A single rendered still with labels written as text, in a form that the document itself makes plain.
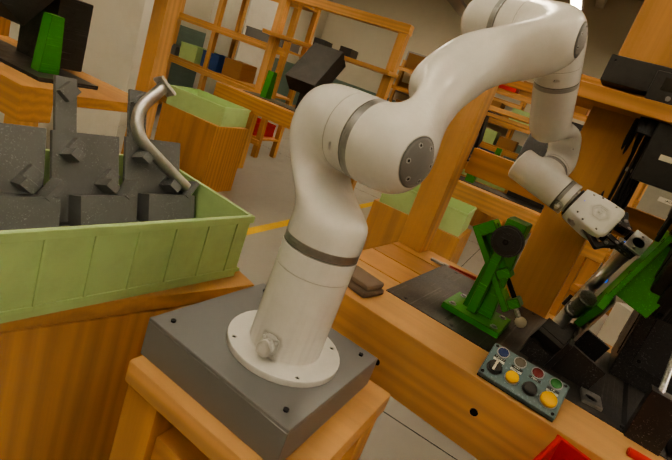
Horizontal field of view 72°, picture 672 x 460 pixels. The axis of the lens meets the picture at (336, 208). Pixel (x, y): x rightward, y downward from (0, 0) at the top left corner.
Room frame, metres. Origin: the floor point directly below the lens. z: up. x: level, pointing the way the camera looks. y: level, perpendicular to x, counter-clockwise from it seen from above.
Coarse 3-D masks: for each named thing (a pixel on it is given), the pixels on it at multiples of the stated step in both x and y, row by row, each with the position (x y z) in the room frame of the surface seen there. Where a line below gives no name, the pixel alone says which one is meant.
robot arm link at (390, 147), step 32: (512, 0) 0.89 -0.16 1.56; (544, 0) 0.86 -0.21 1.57; (480, 32) 0.80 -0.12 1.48; (512, 32) 0.79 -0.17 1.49; (544, 32) 0.79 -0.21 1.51; (576, 32) 0.81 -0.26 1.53; (448, 64) 0.73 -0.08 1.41; (480, 64) 0.76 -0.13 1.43; (512, 64) 0.80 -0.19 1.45; (544, 64) 0.81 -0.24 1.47; (416, 96) 0.65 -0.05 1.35; (448, 96) 0.70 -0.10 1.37; (352, 128) 0.62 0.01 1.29; (384, 128) 0.59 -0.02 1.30; (416, 128) 0.60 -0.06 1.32; (352, 160) 0.61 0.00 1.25; (384, 160) 0.58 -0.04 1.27; (416, 160) 0.59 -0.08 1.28; (384, 192) 0.62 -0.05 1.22
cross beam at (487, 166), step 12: (480, 156) 1.60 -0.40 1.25; (492, 156) 1.58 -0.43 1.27; (468, 168) 1.61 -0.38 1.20; (480, 168) 1.59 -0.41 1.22; (492, 168) 1.57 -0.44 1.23; (504, 168) 1.55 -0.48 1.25; (492, 180) 1.56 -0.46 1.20; (504, 180) 1.55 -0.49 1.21; (516, 192) 1.52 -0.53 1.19; (528, 192) 1.50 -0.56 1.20; (636, 216) 1.36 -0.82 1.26; (648, 216) 1.35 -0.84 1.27; (636, 228) 1.35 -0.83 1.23; (648, 228) 1.34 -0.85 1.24
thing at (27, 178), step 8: (24, 168) 0.88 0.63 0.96; (32, 168) 0.88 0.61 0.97; (16, 176) 0.87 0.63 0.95; (24, 176) 0.85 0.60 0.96; (32, 176) 0.88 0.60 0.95; (40, 176) 0.89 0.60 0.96; (16, 184) 0.85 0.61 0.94; (24, 184) 0.84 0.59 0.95; (32, 184) 0.85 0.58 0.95; (32, 192) 0.85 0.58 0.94
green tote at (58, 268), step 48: (0, 240) 0.63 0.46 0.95; (48, 240) 0.69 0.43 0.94; (96, 240) 0.76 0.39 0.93; (144, 240) 0.85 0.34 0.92; (192, 240) 0.95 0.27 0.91; (240, 240) 1.08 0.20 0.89; (0, 288) 0.64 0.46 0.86; (48, 288) 0.70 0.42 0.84; (96, 288) 0.78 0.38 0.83; (144, 288) 0.86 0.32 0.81
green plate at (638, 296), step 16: (640, 256) 1.01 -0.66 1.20; (656, 256) 0.93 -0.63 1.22; (624, 272) 1.01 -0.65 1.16; (640, 272) 0.95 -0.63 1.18; (656, 272) 0.93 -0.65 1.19; (608, 288) 1.01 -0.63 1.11; (624, 288) 0.95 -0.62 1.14; (640, 288) 0.94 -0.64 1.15; (640, 304) 0.93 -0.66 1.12; (656, 304) 0.92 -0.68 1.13
